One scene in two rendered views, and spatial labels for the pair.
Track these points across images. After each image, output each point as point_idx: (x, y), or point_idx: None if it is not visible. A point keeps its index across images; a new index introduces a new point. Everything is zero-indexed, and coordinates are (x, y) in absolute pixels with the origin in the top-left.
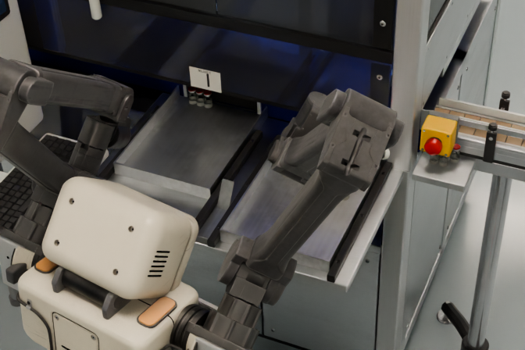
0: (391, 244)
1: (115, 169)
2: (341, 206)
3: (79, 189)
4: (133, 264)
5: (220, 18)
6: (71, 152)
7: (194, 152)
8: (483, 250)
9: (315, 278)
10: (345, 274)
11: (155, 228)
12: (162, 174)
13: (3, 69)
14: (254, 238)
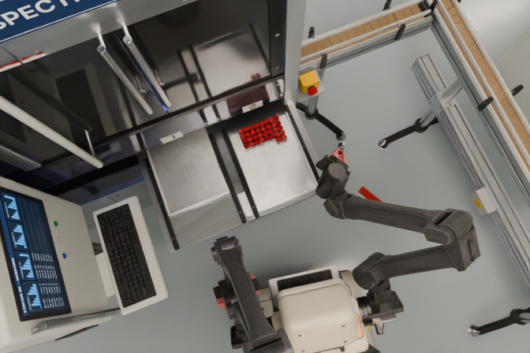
0: None
1: (169, 215)
2: (288, 146)
3: (300, 329)
4: (352, 334)
5: (173, 116)
6: (125, 216)
7: (192, 171)
8: None
9: (315, 195)
10: None
11: (353, 317)
12: (192, 197)
13: None
14: (277, 201)
